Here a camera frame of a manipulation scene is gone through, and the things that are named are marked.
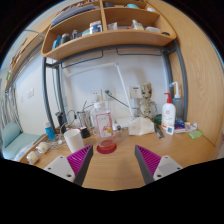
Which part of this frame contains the teal bed cushion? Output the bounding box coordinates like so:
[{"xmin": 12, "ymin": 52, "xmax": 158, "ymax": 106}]
[{"xmin": 0, "ymin": 121, "xmax": 44, "ymax": 161}]

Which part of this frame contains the white tissue pack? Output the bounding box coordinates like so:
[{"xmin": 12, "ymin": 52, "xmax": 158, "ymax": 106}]
[{"xmin": 128, "ymin": 116, "xmax": 156, "ymax": 137}]

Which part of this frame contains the blue tube white cap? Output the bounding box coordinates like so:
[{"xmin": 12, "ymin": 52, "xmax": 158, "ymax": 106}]
[{"xmin": 43, "ymin": 120, "xmax": 57, "ymax": 142}]

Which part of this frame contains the black power adapter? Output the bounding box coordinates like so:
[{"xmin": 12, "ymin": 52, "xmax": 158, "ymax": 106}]
[{"xmin": 79, "ymin": 127, "xmax": 91, "ymax": 139}]

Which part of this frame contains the white pump bottle red top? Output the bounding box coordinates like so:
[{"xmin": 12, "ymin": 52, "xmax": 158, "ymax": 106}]
[{"xmin": 161, "ymin": 92, "xmax": 177, "ymax": 131}]

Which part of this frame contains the white cup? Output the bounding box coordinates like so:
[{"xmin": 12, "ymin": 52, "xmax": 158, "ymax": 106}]
[{"xmin": 63, "ymin": 128, "xmax": 86, "ymax": 154}]

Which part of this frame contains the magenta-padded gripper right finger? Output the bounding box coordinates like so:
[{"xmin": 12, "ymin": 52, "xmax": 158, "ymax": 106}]
[{"xmin": 134, "ymin": 144, "xmax": 184, "ymax": 186}]

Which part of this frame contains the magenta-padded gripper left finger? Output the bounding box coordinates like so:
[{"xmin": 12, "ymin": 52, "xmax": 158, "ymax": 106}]
[{"xmin": 43, "ymin": 144, "xmax": 95, "ymax": 187}]

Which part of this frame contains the clear drink bottle white cap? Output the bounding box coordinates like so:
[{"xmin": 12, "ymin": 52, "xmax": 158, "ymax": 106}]
[{"xmin": 93, "ymin": 100, "xmax": 117, "ymax": 153}]

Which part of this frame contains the flat round red coaster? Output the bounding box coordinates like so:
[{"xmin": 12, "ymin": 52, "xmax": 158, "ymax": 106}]
[{"xmin": 96, "ymin": 143, "xmax": 118, "ymax": 155}]

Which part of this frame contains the wooden shelf unit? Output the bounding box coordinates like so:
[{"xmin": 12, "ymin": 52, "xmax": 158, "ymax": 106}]
[{"xmin": 40, "ymin": 0, "xmax": 178, "ymax": 62}]

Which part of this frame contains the black stand device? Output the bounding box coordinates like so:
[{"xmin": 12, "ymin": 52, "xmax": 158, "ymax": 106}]
[{"xmin": 54, "ymin": 111, "xmax": 68, "ymax": 134}]

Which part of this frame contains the white round roll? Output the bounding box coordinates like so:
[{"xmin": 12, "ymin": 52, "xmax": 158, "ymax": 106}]
[
  {"xmin": 35, "ymin": 141, "xmax": 50, "ymax": 154},
  {"xmin": 26, "ymin": 150, "xmax": 42, "ymax": 165}
]

